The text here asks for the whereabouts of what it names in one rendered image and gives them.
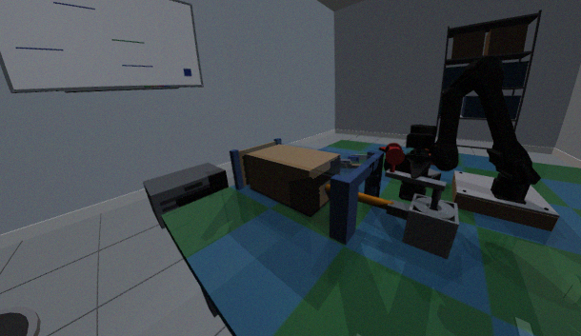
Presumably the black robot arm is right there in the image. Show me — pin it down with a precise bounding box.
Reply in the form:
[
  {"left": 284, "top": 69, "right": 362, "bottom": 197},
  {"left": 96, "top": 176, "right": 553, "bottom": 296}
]
[{"left": 429, "top": 55, "right": 541, "bottom": 205}]

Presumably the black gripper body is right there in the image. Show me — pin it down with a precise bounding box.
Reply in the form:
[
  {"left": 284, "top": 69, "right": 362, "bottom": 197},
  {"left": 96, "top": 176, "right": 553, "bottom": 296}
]
[{"left": 399, "top": 133, "right": 435, "bottom": 201}]

